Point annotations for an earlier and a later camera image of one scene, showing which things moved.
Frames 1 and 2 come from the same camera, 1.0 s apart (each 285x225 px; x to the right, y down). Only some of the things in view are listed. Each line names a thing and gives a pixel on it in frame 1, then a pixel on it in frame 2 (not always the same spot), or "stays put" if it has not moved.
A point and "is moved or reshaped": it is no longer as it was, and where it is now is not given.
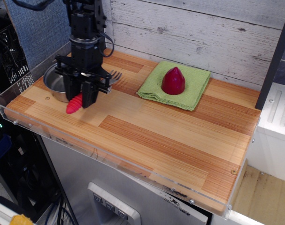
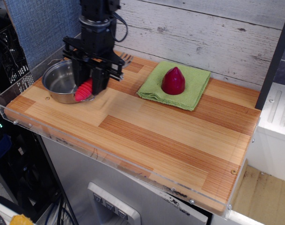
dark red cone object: (173, 82) stays put
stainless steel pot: (55, 83) stays put
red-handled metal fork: (111, 78) is moved or reshaped
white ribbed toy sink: (271, 149) stays put
